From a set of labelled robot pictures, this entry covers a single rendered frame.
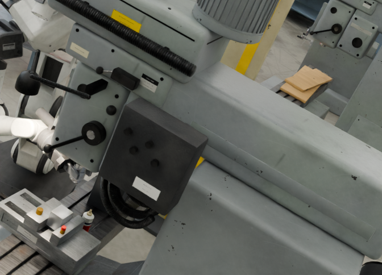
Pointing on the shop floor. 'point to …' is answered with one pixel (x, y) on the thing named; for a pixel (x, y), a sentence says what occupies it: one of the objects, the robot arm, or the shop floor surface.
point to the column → (241, 234)
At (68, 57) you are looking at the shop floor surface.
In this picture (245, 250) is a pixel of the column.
